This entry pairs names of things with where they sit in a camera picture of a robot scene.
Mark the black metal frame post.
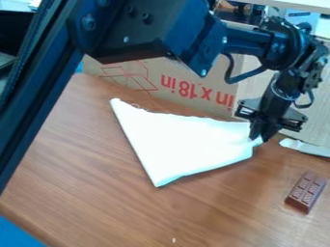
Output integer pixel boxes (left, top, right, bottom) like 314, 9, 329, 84
0, 0, 87, 195

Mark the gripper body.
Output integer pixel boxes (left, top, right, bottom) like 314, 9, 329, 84
233, 76, 310, 133

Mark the cardboard box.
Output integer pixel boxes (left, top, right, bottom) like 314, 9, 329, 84
79, 18, 330, 150

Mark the white crumpled paper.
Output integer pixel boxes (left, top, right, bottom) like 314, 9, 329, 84
278, 137, 330, 159

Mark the brown toy chocolate bar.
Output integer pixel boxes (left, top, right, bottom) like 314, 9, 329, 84
283, 170, 329, 214

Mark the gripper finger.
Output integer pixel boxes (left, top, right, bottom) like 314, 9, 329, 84
248, 117, 264, 141
261, 120, 282, 143

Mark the white cloth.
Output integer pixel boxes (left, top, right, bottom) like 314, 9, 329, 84
108, 97, 264, 188

